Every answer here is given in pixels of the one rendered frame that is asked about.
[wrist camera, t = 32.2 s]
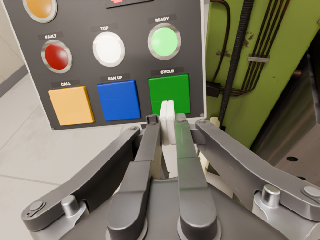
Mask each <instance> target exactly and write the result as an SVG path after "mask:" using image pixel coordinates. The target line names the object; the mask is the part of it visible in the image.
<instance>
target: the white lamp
mask: <svg viewBox="0 0 320 240"><path fill-rule="evenodd" d="M96 50H97V54H98V56H99V57H100V59H101V60H103V61H104V62H106V63H114V62H116V61H117V60H118V59H119V57H120V54H121V48H120V45H119V43H118V42H117V40H116V39H114V38H113V37H110V36H104V37H102V38H100V39H99V41H98V43H97V47H96Z"/></svg>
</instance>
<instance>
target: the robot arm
mask: <svg viewBox="0 0 320 240"><path fill-rule="evenodd" d="M146 123H147V126H146V128H145V129H141V130H140V128H139V127H138V126H131V127H129V128H127V129H126V130H125V131H124V132H123V133H122V134H120V135H119V136H118V137H117V138H116V139H115V140H114V141H113V142H112V143H110V144H109V145H108V146H107V147H106V148H105V149H104V150H102V151H101V152H100V153H99V154H98V155H97V156H96V157H94V158H93V159H92V160H91V161H90V162H89V163H88V164H86V165H85V166H84V167H83V168H82V169H81V170H80V171H78V172H77V173H76V174H75V175H74V176H73V177H72V178H70V179H69V180H68V181H67V182H65V183H63V184H61V185H60V186H58V187H57V188H55V189H53V190H52V191H50V192H48V193H47V194H45V195H44V196H42V197H40V198H39V199H37V200H35V201H34V202H32V203H31V204H30V205H28V206H27V207H26V208H25V209H24V210H23V212H22V214H21V219H22V220H23V222H24V224H25V226H26V227H27V229H28V231H29V233H30V234H31V236H32V238H33V239H34V240H320V187H318V186H316V185H314V184H311V183H309V182H307V181H305V180H302V179H300V178H298V177H295V176H293V175H291V174H289V173H286V172H284V171H282V170H280V169H277V168H275V167H273V166H271V165H270V164H269V163H267V162H266V161H265V160H263V159H262V158H261V157H259V156H258V155H256V154H255V153H254V152H252V151H251V150H249V149H248V148H246V147H245V146H243V145H242V144H241V143H239V142H238V141H236V140H235V139H234V138H233V137H231V136H230V135H228V134H227V133H225V132H224V131H222V130H221V129H220V128H218V127H217V126H215V125H214V124H213V123H211V122H210V121H208V120H205V119H201V120H197V121H195V124H190V123H188V121H187V120H186V116H185V114H184V113H177V114H175V113H174V103H173V101H172V100H169V101H163V102H162V105H161V111H160V116H158V115H157V114H152V115H148V116H146ZM169 144H171V145H176V153H177V175H178V176H177V177H173V178H169V179H160V168H161V156H162V145H164V146H168V145H169ZM194 144H196V146H197V148H198V149H199V151H200V152H201V153H202V154H203V156H204V157H205V158H206V159H207V160H208V162H209V163H210V164H211V165H212V167H213V168H214V169H215V170H216V172H217V173H218V174H219V175H220V176H221V177H222V179H223V180H224V181H225V182H226V184H227V185H228V186H229V187H230V189H231V190H232V191H233V192H234V193H235V195H236V196H237V197H238V198H239V200H240V201H241V202H242V203H243V204H244V206H245V207H246V208H245V207H244V206H242V205H241V204H239V203H238V202H236V201H235V200H234V199H232V198H231V197H229V196H228V195H227V194H225V193H224V192H222V191H221V190H219V189H218V188H216V187H215V186H213V185H212V184H210V183H208V182H207V181H206V178H205V174H204V171H203V168H202V164H201V161H200V157H198V156H197V153H196V149H195V146H194ZM120 184H121V185H120ZM119 186H120V188H119V191H118V192H116V193H115V194H114V192H115V191H116V189H117V188H118V187H119ZM113 194H114V195H113Z"/></svg>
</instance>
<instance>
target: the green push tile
mask: <svg viewBox="0 0 320 240"><path fill-rule="evenodd" d="M148 84H149V90H150V100H151V106H152V113H153V114H157V115H158V116H160V111H161V105H162V102H163V101H169V100H172V101H173V103H174V113H175V114H177V113H184V114H186V113H190V90H189V76H188V74H179V75H171V76H163V77H155V78H149V79H148Z"/></svg>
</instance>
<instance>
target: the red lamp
mask: <svg viewBox="0 0 320 240"><path fill-rule="evenodd" d="M45 59H46V61H47V63H48V64H49V65H50V66H51V67H52V68H54V69H56V70H62V69H64V68H65V67H66V66H67V65H68V61H69V58H68V55H67V53H66V51H65V50H64V48H63V47H61V46H60V45H57V44H51V45H49V46H48V47H47V48H46V49H45Z"/></svg>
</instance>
